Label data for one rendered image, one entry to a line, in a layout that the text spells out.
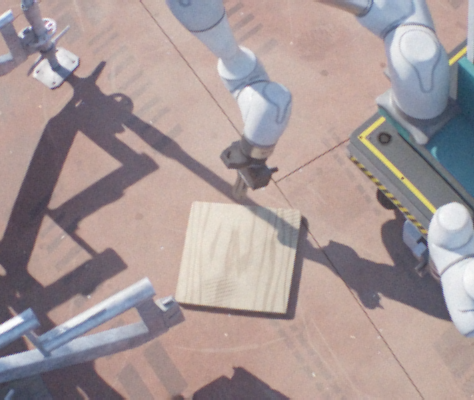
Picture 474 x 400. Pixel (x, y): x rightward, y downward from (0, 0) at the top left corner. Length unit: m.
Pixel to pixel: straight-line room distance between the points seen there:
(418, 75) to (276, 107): 0.40
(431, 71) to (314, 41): 0.93
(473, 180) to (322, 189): 0.63
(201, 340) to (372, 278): 0.49
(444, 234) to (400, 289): 0.77
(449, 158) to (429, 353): 0.57
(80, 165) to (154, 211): 0.31
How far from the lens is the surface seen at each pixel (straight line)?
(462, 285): 1.79
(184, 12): 1.92
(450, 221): 1.82
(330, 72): 2.91
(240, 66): 2.37
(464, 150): 2.29
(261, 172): 2.46
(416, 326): 2.53
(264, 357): 2.53
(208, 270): 2.62
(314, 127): 2.81
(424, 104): 2.19
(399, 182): 2.35
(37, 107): 3.08
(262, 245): 2.63
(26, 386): 2.65
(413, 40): 2.13
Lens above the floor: 2.40
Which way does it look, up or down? 62 degrees down
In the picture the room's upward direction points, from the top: 16 degrees counter-clockwise
